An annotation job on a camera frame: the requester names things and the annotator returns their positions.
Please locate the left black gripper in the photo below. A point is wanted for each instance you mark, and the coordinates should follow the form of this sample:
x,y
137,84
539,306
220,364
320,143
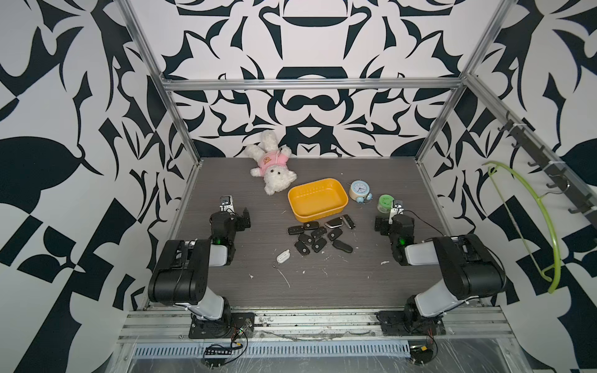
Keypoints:
x,y
241,219

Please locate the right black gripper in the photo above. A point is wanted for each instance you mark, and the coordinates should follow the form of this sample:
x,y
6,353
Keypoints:
x,y
385,224

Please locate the white key fob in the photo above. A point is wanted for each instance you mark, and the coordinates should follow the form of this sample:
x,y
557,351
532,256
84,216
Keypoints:
x,y
283,257

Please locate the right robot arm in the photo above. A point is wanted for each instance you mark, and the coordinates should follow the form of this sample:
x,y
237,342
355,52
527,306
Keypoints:
x,y
468,268

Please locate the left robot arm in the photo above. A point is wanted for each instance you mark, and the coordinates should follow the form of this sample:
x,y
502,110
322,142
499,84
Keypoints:
x,y
180,277

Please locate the yellow plastic storage box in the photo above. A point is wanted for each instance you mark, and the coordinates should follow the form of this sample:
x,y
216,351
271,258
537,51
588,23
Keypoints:
x,y
317,200

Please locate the green lidded small jar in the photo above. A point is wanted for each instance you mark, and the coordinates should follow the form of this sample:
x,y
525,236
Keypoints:
x,y
385,204

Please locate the small blue alarm clock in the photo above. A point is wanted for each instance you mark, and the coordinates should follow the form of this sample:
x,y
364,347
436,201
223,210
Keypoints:
x,y
360,192

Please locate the white plush bunny pink shirt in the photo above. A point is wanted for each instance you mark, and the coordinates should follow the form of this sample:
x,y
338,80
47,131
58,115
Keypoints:
x,y
271,159

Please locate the green clothes hanger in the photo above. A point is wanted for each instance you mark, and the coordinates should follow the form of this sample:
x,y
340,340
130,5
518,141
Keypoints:
x,y
532,221

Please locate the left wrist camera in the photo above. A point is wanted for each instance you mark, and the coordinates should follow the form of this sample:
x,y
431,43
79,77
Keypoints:
x,y
226,204

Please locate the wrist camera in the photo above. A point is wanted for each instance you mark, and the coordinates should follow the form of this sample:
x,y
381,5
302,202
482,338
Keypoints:
x,y
226,204
396,211

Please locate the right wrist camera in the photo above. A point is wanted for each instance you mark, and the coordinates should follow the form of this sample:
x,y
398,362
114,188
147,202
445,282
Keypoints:
x,y
396,211

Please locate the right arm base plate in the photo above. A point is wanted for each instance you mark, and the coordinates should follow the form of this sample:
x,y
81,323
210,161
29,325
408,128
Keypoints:
x,y
400,323

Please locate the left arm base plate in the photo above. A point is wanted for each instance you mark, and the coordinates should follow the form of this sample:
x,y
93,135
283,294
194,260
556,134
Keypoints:
x,y
233,325

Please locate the white cable duct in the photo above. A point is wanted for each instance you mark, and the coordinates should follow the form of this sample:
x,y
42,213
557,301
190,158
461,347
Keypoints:
x,y
280,349

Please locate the black wall hook rack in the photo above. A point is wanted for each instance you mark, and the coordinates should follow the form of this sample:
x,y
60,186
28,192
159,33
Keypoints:
x,y
563,180

